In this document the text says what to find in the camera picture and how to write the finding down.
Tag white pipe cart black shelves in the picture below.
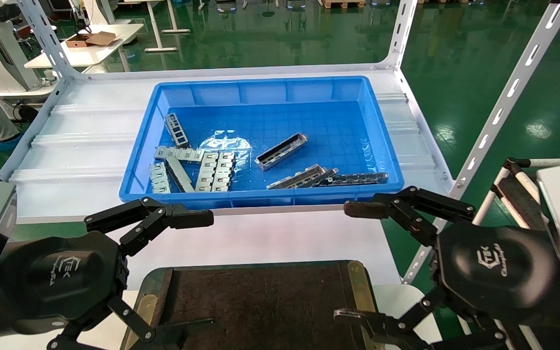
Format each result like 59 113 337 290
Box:
472 157 560 231

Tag black container with brass strips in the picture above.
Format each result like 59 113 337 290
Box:
122 260 383 350

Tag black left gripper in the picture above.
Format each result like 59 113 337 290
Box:
0 197 215 350

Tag long dark metal part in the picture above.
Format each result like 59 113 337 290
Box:
316 172 388 188

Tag dark perforated metal part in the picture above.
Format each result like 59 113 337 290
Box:
164 113 191 149

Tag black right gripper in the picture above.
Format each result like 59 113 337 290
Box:
334 186 560 350

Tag white metal shelf rack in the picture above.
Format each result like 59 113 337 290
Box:
0 0 560 287

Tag silver metal channel part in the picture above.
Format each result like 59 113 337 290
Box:
255 133 308 172
266 164 328 190
299 168 339 188

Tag clear plastic film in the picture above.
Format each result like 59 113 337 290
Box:
197 129 252 162

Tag white table leg frame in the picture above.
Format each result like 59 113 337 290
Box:
117 0 191 53

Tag open cardboard box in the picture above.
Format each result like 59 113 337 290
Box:
65 32 118 48

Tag white work table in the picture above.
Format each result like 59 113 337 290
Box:
24 23 144 71

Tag wooden pallet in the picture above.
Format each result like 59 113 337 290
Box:
321 0 366 9

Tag blue plastic bin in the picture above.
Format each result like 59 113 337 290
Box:
119 75 404 212

